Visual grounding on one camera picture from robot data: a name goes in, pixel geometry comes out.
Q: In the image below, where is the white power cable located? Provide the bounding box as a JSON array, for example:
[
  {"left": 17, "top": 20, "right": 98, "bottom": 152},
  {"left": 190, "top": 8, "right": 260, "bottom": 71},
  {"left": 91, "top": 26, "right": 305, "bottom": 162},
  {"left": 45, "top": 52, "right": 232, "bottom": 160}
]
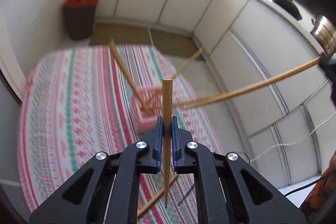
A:
[{"left": 249, "top": 108, "right": 336, "bottom": 162}]

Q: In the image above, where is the pink lattice utensil basket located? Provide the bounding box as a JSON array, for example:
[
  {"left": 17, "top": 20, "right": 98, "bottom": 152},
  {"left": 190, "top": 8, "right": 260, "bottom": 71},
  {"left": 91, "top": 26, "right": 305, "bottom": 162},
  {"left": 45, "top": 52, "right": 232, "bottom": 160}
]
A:
[{"left": 132, "top": 85, "right": 169, "bottom": 134}]

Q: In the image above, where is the red lined trash bin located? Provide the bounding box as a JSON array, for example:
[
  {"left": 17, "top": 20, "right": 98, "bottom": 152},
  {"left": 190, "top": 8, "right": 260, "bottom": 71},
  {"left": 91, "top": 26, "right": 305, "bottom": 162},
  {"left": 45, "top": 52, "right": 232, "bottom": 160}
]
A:
[{"left": 63, "top": 0, "right": 99, "bottom": 41}]

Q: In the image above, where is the wooden chopstick lone front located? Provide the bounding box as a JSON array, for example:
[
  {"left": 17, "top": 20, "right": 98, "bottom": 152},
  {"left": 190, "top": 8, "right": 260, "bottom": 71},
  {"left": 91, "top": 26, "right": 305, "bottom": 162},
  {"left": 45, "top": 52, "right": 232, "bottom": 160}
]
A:
[{"left": 145, "top": 48, "right": 203, "bottom": 104}]

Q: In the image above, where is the black cable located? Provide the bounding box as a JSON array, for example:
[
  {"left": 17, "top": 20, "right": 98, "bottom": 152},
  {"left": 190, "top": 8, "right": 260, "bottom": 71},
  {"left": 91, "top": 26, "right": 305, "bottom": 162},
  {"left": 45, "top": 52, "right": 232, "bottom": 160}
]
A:
[{"left": 284, "top": 168, "right": 336, "bottom": 197}]

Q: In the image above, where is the olive floor mat right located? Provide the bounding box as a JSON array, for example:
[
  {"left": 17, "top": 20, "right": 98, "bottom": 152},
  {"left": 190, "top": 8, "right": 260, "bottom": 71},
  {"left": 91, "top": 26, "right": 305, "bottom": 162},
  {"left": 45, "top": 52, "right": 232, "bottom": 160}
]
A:
[{"left": 150, "top": 29, "right": 199, "bottom": 58}]

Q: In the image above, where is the olive floor mat left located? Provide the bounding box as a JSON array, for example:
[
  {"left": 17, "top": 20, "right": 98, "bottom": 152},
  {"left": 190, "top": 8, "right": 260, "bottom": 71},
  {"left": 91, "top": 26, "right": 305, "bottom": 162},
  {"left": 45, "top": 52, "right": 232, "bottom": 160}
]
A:
[{"left": 89, "top": 23, "right": 151, "bottom": 46}]

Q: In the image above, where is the stainless steel pot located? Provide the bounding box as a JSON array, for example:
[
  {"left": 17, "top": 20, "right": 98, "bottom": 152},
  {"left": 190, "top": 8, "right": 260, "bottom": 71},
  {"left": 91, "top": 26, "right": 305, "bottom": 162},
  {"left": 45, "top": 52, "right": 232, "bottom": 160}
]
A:
[{"left": 310, "top": 15, "right": 336, "bottom": 58}]

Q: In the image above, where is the olive floor mat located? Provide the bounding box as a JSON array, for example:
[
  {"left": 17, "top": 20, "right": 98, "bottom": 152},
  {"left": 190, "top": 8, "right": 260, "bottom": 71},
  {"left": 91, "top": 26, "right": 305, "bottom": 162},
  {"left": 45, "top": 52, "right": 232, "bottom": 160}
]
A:
[
  {"left": 89, "top": 23, "right": 151, "bottom": 46},
  {"left": 150, "top": 29, "right": 199, "bottom": 58}
]

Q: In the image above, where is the black wok pan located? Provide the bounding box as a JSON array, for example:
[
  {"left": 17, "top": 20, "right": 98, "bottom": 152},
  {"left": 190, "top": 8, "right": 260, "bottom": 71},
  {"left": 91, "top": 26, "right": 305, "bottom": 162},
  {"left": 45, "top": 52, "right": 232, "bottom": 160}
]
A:
[{"left": 272, "top": 0, "right": 302, "bottom": 21}]

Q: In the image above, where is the patterned striped tablecloth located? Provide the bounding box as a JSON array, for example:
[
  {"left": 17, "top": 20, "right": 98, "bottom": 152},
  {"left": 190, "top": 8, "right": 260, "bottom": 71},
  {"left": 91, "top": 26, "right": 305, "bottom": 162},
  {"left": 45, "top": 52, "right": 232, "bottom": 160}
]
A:
[{"left": 18, "top": 44, "right": 223, "bottom": 223}]

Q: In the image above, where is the wooden chopstick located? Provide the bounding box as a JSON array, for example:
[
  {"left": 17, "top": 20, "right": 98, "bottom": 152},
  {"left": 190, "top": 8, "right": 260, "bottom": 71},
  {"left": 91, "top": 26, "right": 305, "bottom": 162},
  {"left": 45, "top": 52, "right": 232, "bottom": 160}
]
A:
[
  {"left": 173, "top": 57, "right": 320, "bottom": 109},
  {"left": 109, "top": 38, "right": 151, "bottom": 116},
  {"left": 137, "top": 174, "right": 179, "bottom": 218},
  {"left": 162, "top": 79, "right": 173, "bottom": 208}
]

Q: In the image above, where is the person hand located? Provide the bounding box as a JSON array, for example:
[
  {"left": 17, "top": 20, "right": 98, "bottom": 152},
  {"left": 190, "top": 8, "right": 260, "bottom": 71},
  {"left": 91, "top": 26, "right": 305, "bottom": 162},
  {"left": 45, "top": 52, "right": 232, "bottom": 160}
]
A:
[{"left": 299, "top": 153, "right": 335, "bottom": 221}]

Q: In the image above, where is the black chopstick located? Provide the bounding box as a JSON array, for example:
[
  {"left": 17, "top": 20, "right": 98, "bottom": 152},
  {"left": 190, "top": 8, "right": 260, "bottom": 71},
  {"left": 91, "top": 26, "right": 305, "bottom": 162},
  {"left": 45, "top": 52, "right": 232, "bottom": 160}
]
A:
[{"left": 178, "top": 184, "right": 195, "bottom": 206}]

